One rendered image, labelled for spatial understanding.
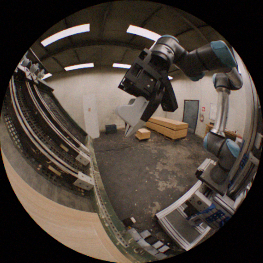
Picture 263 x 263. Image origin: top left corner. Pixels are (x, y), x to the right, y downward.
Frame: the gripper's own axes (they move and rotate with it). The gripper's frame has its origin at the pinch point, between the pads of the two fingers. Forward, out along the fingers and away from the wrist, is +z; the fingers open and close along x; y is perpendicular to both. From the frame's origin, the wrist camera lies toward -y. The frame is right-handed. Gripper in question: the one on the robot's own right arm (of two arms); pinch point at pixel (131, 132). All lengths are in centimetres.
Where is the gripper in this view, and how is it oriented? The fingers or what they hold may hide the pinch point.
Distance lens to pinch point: 17.8
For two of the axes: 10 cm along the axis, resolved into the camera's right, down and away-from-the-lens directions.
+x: 3.4, 2.9, -8.9
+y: -8.3, -3.5, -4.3
